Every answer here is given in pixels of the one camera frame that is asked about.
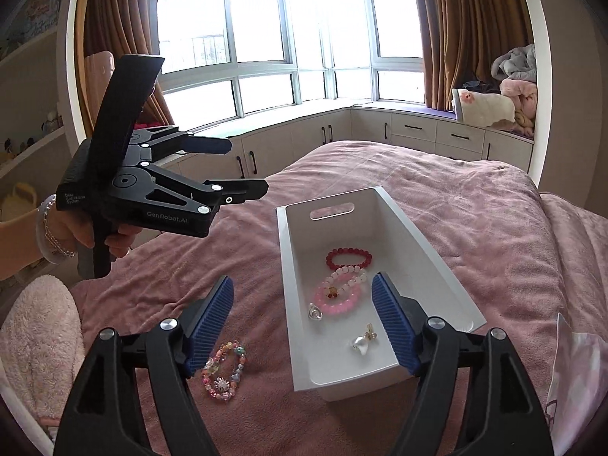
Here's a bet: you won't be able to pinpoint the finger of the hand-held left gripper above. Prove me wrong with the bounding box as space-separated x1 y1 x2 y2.
127 125 233 163
141 162 269 214

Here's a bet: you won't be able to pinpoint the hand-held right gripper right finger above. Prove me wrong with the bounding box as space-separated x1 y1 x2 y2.
371 272 556 456

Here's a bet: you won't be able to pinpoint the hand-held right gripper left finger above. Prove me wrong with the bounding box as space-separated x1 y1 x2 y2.
53 274 235 456

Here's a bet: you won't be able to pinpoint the pink bead bracelet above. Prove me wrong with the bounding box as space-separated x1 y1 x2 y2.
311 279 364 313

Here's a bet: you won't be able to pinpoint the colourful charm bead bracelet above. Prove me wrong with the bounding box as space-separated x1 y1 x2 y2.
202 339 249 402

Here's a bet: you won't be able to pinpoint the white bead bracelet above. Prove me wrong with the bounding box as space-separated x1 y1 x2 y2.
317 263 369 301

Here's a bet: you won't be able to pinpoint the white storage box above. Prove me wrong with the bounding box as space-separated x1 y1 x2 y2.
276 187 488 402

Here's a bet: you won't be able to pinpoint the red bead bracelet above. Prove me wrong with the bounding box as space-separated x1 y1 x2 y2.
325 246 374 271

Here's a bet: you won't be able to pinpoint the person's left forearm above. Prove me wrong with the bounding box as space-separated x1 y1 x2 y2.
0 209 53 281

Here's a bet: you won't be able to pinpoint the person's left hand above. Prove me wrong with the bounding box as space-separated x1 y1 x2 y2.
49 209 144 260

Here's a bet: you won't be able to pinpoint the white window seat cabinets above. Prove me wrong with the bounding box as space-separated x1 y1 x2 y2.
176 102 535 181

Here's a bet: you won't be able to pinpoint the pale jade bangle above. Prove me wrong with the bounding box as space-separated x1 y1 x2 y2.
36 194 65 265

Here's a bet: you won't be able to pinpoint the small plush figures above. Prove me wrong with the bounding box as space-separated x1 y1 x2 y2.
40 110 65 133

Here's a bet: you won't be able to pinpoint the yellow toy bag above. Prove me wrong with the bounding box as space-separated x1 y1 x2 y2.
0 181 40 223

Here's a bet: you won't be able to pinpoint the pale pink chair back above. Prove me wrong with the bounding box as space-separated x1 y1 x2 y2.
84 51 117 124

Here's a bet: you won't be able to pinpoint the white shelf unit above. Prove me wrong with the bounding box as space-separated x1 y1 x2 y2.
0 24 77 229

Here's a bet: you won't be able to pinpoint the white framed bay window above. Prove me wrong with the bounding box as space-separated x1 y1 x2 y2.
154 0 426 131

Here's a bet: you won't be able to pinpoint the brown curtain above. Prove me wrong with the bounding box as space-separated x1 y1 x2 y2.
408 0 535 111
84 0 191 127

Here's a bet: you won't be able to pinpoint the floral pale bedding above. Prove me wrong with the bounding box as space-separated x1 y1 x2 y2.
544 312 608 442

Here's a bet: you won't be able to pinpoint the white floral pillow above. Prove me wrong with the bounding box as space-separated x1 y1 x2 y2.
451 88 516 129

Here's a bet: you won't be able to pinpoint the pink crumpled blanket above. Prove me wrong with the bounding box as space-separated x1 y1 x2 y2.
499 77 538 138

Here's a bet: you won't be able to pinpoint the grey crumpled blanket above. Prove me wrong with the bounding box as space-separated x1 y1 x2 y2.
491 44 537 79

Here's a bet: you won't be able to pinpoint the beaded wrist bracelet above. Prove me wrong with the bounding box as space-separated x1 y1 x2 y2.
43 206 77 258

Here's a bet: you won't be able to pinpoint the colourful wall poster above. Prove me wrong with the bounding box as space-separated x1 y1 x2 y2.
0 0 67 53

